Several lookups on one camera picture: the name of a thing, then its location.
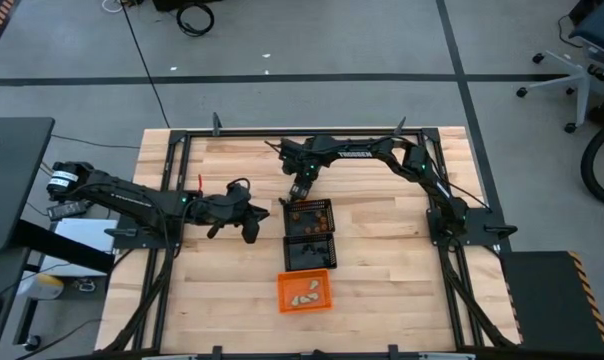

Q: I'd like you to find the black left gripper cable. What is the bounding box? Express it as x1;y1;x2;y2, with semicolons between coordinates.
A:
225;176;252;194

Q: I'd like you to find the black power adapter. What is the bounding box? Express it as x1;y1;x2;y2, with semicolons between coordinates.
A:
46;198;91;222

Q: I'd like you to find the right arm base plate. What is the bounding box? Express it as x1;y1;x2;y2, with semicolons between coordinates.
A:
426;207;518;247

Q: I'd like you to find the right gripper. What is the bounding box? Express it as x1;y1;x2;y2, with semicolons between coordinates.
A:
280;141;320;204

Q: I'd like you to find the orange slotted plastic basket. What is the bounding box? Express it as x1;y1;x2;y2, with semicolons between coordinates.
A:
276;268;334;315

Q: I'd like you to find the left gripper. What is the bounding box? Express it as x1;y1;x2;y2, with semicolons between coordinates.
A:
194;183;272;245

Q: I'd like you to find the white box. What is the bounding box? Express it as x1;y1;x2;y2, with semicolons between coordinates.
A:
37;217;119;277

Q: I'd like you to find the black cable coil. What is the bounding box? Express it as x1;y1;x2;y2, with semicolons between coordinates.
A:
175;1;216;38

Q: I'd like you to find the thin black floor cable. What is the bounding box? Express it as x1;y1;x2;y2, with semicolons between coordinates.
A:
50;132;142;150

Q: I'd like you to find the black corrugated hose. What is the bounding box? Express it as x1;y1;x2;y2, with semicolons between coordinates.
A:
579;123;604;211

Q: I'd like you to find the black slotted plastic basket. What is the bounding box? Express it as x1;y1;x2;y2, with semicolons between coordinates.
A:
281;232;339;272
282;198;337;237

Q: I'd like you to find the long black floor cable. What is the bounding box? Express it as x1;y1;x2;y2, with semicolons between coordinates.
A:
119;0;172;129

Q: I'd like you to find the black desk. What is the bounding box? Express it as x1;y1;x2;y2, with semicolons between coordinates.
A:
0;116;56;252

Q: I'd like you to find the black desk crossbeam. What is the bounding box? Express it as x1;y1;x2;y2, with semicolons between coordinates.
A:
11;218;117;275

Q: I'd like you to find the black aluminium table frame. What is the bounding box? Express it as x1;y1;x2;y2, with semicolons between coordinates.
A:
101;127;522;360

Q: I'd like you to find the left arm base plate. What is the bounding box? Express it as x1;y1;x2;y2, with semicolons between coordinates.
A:
104;209;186;250

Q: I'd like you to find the white yellow bottle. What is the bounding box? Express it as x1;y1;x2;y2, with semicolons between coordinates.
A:
17;272;66;302

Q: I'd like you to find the black floor equipment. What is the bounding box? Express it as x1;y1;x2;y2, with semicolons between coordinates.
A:
151;0;224;13

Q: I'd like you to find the black hazard-striped platform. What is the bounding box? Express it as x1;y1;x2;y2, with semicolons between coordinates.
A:
498;249;604;357

